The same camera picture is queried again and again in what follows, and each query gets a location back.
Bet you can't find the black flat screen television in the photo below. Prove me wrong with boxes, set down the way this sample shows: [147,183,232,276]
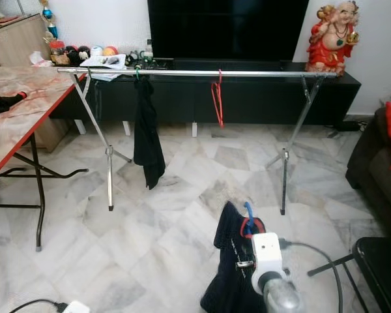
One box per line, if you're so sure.
[147,0,311,63]

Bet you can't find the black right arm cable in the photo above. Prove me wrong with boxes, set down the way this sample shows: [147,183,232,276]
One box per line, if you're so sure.
[279,239,344,313]

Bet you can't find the navy garment with red trim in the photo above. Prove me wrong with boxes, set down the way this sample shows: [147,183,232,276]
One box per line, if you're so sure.
[199,200,265,313]

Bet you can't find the red laughing Buddha statue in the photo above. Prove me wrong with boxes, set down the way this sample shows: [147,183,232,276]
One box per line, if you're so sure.
[306,1,361,76]

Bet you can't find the black garment on green hanger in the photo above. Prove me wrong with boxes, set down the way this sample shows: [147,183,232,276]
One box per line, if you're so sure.
[132,77,167,190]

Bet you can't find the blue plastic hanger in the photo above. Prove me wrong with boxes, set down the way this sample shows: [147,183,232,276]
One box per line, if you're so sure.
[244,201,257,237]

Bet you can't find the red plastic hanger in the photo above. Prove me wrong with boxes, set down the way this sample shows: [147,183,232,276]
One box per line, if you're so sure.
[210,68,225,129]

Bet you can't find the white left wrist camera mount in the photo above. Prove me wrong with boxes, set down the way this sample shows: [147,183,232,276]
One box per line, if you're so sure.
[62,301,91,313]

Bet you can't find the pink tissue pack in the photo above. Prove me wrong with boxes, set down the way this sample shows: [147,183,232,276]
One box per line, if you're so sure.
[29,51,54,68]

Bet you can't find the blue gold trophy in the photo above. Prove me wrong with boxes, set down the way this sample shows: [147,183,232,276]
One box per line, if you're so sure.
[39,0,60,41]

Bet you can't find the black folding chair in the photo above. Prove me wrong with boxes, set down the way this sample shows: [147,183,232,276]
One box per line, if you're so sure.
[308,236,391,313]

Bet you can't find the black power strip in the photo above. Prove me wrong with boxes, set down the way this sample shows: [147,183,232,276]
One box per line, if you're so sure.
[331,119,362,132]

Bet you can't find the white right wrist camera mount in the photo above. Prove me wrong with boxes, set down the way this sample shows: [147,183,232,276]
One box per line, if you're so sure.
[250,232,287,295]

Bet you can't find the marble pattern folding table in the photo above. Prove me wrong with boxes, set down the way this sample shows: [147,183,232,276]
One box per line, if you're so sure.
[0,65,87,252]

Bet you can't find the plain black garment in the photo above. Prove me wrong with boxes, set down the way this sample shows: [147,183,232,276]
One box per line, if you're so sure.
[0,92,28,148]

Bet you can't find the dark brown sofa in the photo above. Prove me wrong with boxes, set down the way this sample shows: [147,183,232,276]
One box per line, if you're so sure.
[345,106,391,237]

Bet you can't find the red lidded jar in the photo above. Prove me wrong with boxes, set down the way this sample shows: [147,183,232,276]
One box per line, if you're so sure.
[49,40,68,66]

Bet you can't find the steel clothes rack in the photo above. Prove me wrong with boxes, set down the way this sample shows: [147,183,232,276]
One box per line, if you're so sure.
[57,67,339,216]

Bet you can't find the black round plush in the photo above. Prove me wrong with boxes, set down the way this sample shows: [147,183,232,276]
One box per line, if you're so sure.
[66,45,92,64]

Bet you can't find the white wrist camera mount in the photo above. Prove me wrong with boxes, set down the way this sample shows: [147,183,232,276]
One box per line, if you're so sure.
[62,301,91,313]
[250,232,287,295]

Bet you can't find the stack of white papers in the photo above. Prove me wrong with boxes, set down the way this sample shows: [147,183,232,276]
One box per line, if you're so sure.
[80,53,128,82]

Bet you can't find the light wooden cabinet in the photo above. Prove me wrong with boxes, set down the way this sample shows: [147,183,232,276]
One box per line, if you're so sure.
[0,14,54,67]

